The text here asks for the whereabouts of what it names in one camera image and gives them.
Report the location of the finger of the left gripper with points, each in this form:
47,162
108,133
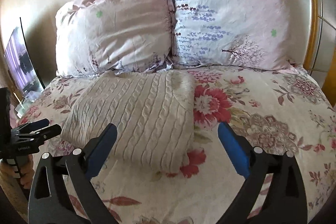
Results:
40,135
34,124

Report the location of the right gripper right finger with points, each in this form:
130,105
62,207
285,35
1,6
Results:
285,200

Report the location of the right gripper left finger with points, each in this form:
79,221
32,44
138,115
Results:
49,200

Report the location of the beige cable-knit sweater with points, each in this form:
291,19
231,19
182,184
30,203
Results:
153,115

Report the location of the person's left hand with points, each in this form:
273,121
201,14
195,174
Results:
26,171

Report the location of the dark framed mirror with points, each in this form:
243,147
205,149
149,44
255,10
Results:
20,65

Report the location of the floral bed sheet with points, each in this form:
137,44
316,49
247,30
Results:
276,111

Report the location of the pink floral left pillow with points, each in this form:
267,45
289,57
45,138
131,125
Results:
93,36

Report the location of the pink floral pillow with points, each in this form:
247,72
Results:
244,33
93,36

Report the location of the pink floral right pillow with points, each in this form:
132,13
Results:
244,33

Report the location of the yellow wooden bed frame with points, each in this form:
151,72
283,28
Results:
313,35

